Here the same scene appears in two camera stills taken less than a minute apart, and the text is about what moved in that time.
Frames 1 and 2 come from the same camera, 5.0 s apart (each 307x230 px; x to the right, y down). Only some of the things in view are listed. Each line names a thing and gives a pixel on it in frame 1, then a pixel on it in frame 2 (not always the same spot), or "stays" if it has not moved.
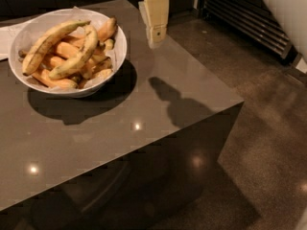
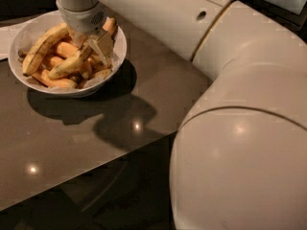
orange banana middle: (66, 49) stays
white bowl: (37, 25) stays
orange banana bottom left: (43, 77) stays
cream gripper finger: (154, 13) → (105, 45)
